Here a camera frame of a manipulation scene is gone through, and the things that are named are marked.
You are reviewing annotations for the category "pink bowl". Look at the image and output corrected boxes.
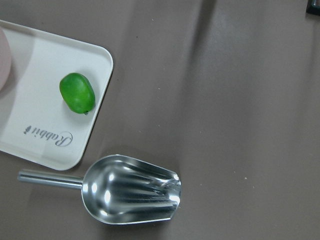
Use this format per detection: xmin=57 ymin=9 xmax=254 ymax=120
xmin=0 ymin=27 xmax=12 ymax=91

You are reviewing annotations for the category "green lime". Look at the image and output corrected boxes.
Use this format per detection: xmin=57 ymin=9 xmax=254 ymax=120
xmin=59 ymin=72 xmax=96 ymax=115

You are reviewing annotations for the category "metal ice scoop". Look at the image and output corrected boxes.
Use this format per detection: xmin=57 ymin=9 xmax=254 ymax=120
xmin=17 ymin=154 xmax=182 ymax=225

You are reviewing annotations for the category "black frame tray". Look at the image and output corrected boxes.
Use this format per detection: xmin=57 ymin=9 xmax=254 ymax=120
xmin=306 ymin=0 xmax=320 ymax=16

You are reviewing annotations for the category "cream plastic tray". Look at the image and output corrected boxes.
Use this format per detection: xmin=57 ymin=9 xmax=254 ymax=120
xmin=0 ymin=21 xmax=113 ymax=171

